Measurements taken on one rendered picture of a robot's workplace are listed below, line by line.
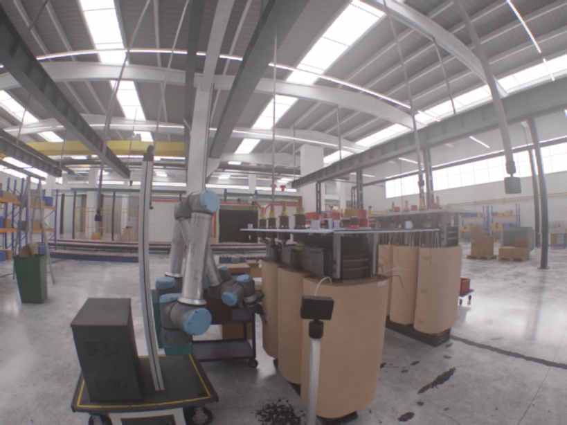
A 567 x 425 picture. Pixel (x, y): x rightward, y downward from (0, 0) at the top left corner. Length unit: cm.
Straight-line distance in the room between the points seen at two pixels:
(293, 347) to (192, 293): 90
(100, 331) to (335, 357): 127
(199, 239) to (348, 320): 86
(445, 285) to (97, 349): 298
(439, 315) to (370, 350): 154
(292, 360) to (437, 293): 168
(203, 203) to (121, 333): 84
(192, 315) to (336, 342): 74
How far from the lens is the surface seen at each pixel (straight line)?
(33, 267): 492
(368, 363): 160
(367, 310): 143
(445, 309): 301
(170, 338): 147
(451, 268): 295
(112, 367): 161
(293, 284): 172
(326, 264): 142
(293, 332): 183
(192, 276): 127
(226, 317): 240
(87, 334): 155
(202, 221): 127
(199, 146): 1255
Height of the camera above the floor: 137
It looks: 4 degrees up
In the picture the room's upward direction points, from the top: straight up
